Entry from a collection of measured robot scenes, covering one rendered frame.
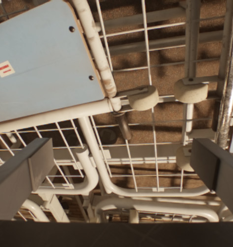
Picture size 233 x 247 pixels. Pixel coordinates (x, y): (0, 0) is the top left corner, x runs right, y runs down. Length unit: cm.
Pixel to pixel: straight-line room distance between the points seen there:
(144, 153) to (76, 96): 33
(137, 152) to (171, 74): 46
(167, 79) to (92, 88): 62
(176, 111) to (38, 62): 81
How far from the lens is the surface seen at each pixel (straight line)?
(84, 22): 34
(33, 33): 38
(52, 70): 39
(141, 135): 114
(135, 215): 77
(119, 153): 64
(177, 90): 36
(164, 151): 63
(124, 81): 94
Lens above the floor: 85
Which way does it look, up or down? 51 degrees down
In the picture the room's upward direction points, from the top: 169 degrees counter-clockwise
